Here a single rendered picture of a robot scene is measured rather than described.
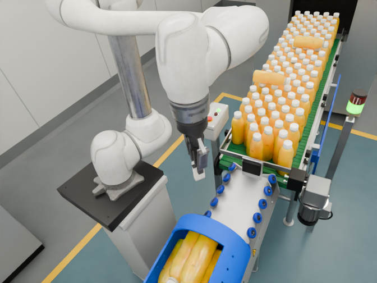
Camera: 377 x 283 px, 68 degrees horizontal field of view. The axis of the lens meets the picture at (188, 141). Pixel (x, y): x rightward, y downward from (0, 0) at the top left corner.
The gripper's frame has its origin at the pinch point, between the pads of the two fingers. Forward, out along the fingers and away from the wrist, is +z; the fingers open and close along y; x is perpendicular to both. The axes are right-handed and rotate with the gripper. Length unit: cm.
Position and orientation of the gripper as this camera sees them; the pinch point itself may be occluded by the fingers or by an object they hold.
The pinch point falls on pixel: (198, 169)
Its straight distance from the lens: 78.0
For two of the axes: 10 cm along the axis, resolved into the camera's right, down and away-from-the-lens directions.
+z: 1.1, 7.1, 7.0
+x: 9.2, -3.4, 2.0
